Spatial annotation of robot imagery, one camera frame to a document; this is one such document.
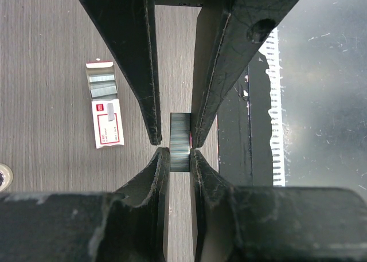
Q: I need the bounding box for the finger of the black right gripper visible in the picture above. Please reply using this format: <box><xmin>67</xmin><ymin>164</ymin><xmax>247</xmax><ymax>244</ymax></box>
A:
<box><xmin>191</xmin><ymin>0</ymin><xmax>299</xmax><ymax>148</ymax></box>
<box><xmin>79</xmin><ymin>0</ymin><xmax>162</xmax><ymax>146</ymax></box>

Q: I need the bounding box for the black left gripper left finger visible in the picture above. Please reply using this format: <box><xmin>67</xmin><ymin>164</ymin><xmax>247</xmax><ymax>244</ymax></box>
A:
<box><xmin>1</xmin><ymin>147</ymin><xmax>170</xmax><ymax>261</ymax></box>

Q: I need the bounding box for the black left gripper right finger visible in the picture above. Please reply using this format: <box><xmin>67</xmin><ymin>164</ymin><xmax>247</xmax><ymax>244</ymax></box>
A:
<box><xmin>190</xmin><ymin>150</ymin><xmax>366</xmax><ymax>261</ymax></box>

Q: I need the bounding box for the red white staple box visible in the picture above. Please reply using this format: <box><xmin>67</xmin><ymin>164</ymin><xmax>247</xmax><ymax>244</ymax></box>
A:
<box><xmin>85</xmin><ymin>61</ymin><xmax>124</xmax><ymax>149</ymax></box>

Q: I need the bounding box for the beige and black stapler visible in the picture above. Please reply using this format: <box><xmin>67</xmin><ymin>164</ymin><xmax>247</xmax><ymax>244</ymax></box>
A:
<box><xmin>0</xmin><ymin>163</ymin><xmax>13</xmax><ymax>192</ymax></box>

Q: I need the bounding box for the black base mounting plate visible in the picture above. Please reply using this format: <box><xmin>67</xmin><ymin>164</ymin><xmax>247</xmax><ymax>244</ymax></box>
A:
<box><xmin>217</xmin><ymin>52</ymin><xmax>273</xmax><ymax>186</ymax></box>

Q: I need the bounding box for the white cable duct rail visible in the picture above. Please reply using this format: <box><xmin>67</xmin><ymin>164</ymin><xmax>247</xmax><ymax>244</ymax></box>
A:
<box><xmin>264</xmin><ymin>29</ymin><xmax>286</xmax><ymax>187</ymax></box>

